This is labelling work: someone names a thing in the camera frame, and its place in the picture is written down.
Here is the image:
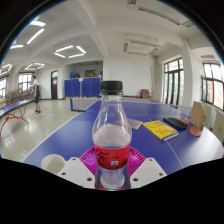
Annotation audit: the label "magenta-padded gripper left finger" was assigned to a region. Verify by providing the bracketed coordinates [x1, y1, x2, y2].
[56, 145, 101, 190]

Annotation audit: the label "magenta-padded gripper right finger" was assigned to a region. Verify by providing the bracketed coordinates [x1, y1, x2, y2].
[125, 146, 168, 190]

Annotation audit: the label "clear bottle with red label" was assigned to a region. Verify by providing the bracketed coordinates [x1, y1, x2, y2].
[91, 80, 133, 190]

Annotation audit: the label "white mug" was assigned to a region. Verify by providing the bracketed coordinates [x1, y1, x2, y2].
[40, 153, 67, 175]

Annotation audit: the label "yellow book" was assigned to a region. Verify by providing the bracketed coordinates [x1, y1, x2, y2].
[142, 119, 180, 142]

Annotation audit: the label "grey booklet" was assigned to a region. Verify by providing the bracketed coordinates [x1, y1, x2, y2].
[128, 118, 144, 131]

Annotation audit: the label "black paddle case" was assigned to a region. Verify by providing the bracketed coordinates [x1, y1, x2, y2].
[163, 116, 189, 131]

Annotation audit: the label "red table tennis paddle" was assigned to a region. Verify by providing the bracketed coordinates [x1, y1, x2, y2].
[178, 117, 191, 126]
[189, 126, 203, 138]

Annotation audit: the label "brown cardboard box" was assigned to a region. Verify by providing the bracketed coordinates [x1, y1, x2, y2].
[189, 100, 208, 132]

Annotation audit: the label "brown chair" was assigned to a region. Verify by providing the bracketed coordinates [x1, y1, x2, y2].
[139, 88, 152, 100]

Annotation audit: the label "beige cabinet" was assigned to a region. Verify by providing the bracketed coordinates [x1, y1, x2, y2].
[211, 111, 224, 144]

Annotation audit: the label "blue partition boards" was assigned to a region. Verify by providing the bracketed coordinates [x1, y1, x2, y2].
[63, 77, 102, 98]

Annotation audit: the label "person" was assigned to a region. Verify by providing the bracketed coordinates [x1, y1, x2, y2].
[30, 74, 42, 117]

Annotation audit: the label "dark door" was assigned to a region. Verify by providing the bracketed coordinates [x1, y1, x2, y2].
[50, 70, 59, 100]

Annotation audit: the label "blue table with red legs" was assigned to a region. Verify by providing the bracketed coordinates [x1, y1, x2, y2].
[0, 99, 34, 148]

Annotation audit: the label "dark-framed window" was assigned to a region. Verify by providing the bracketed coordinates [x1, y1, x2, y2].
[200, 62, 224, 111]
[162, 58, 185, 106]

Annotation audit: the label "shelf unit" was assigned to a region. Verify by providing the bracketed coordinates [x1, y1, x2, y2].
[3, 87, 34, 107]

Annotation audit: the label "ceiling light group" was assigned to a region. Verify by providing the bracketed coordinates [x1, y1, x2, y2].
[0, 19, 88, 76]

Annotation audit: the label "ceiling air conditioner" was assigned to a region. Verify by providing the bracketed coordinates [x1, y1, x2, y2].
[122, 39, 161, 57]

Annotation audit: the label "framed wall picture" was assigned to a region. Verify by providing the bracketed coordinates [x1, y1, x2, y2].
[84, 69, 98, 78]

